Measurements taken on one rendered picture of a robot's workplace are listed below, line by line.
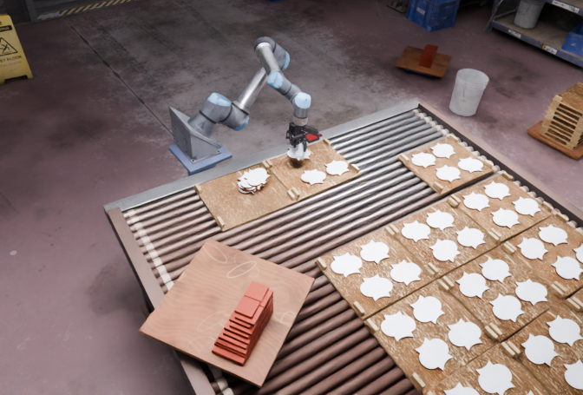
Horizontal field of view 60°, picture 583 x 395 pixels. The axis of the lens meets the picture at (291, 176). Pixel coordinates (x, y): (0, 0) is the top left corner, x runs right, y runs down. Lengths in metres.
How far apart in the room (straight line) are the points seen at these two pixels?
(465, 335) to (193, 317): 1.07
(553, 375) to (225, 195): 1.61
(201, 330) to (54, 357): 1.48
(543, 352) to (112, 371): 2.18
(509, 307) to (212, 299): 1.24
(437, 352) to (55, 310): 2.30
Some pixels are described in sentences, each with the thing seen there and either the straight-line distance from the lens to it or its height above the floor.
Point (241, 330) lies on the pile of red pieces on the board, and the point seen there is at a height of 1.15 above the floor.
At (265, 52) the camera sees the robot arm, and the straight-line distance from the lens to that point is 2.73.
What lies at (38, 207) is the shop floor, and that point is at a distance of 4.16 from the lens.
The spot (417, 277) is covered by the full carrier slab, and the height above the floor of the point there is 0.95.
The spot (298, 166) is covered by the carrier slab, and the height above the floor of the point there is 0.94.
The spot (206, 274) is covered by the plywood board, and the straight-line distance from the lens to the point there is 2.13.
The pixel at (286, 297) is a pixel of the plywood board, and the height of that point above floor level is 1.04.
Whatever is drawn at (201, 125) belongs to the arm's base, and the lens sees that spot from 2.83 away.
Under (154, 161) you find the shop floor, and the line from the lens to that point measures 4.33.
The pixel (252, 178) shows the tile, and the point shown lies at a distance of 2.58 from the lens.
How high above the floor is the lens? 2.72
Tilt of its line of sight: 41 degrees down
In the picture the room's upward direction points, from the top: 4 degrees clockwise
